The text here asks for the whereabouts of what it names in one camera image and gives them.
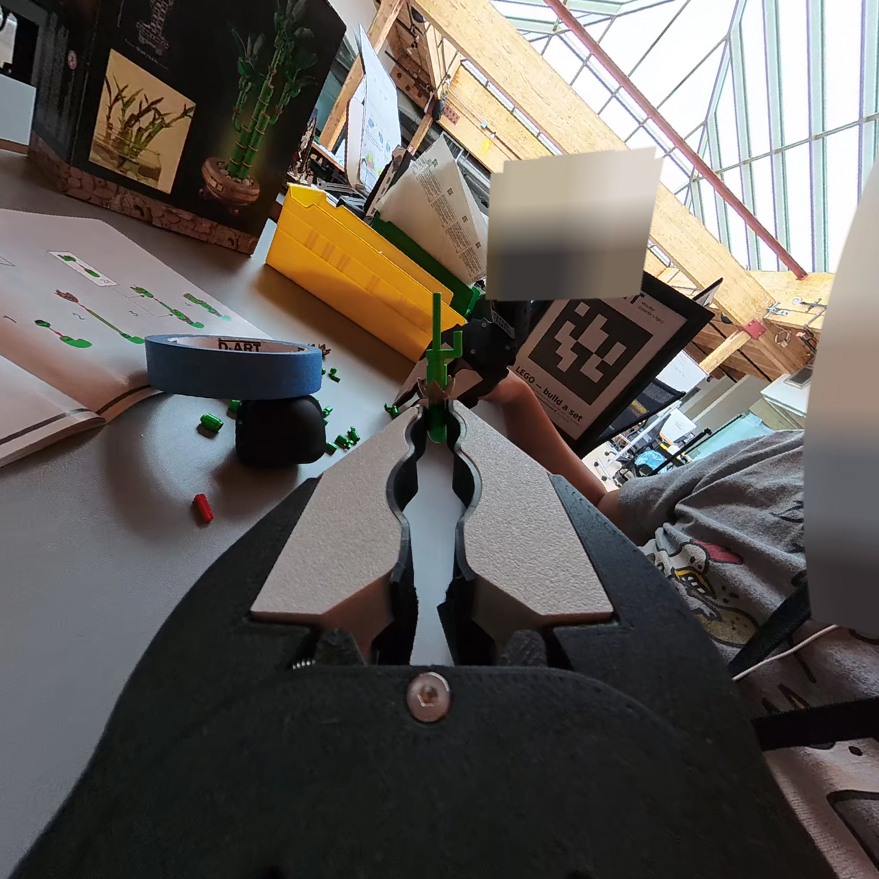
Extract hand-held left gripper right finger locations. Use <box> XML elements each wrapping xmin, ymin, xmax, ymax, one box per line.
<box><xmin>445</xmin><ymin>400</ymin><xmax>615</xmax><ymax>657</ymax></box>

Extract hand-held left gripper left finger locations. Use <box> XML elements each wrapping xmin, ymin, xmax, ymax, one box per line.
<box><xmin>249</xmin><ymin>404</ymin><xmax>427</xmax><ymax>663</ymax></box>

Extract green lego bamboo stalk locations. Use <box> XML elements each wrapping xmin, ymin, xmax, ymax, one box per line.
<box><xmin>420</xmin><ymin>292</ymin><xmax>466</xmax><ymax>444</ymax></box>

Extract person's right forearm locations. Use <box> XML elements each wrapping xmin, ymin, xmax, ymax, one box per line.
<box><xmin>489</xmin><ymin>374</ymin><xmax>610</xmax><ymax>507</ymax></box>

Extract cluster of green lego pieces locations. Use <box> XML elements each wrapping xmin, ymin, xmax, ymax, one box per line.
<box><xmin>320</xmin><ymin>405</ymin><xmax>361</xmax><ymax>456</ymax></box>

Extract lego instruction booklet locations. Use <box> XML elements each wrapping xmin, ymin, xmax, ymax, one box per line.
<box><xmin>0</xmin><ymin>208</ymin><xmax>255</xmax><ymax>468</ymax></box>

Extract black lego set box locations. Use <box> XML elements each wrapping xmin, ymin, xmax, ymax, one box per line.
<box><xmin>27</xmin><ymin>0</ymin><xmax>347</xmax><ymax>255</ymax></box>

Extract green plastic bin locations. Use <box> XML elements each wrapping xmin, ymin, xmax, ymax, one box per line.
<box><xmin>371</xmin><ymin>213</ymin><xmax>482</xmax><ymax>317</ymax></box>

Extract black rounded object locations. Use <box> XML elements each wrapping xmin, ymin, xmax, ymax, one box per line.
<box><xmin>235</xmin><ymin>395</ymin><xmax>327</xmax><ymax>468</ymax></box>

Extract yellow plastic bin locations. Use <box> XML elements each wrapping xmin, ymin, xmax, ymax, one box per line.
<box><xmin>266</xmin><ymin>182</ymin><xmax>468</xmax><ymax>361</ymax></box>

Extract white paper sheets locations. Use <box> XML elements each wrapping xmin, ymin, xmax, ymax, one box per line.
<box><xmin>374</xmin><ymin>134</ymin><xmax>492</xmax><ymax>288</ymax></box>

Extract blue masking tape roll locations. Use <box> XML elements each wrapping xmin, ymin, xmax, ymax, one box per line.
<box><xmin>144</xmin><ymin>334</ymin><xmax>324</xmax><ymax>401</ymax></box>

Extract white flip chart board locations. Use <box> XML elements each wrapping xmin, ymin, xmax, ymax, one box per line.
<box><xmin>342</xmin><ymin>24</ymin><xmax>405</xmax><ymax>195</ymax></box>

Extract red ceiling pipe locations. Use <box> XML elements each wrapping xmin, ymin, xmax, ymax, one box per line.
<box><xmin>543</xmin><ymin>0</ymin><xmax>808</xmax><ymax>279</ymax></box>

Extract black harness strap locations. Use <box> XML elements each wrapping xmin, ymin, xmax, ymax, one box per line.
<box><xmin>728</xmin><ymin>584</ymin><xmax>813</xmax><ymax>677</ymax></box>
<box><xmin>752</xmin><ymin>697</ymin><xmax>879</xmax><ymax>753</ymax></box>

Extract white cord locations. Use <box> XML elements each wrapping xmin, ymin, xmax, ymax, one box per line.
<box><xmin>731</xmin><ymin>624</ymin><xmax>842</xmax><ymax>681</ymax></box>

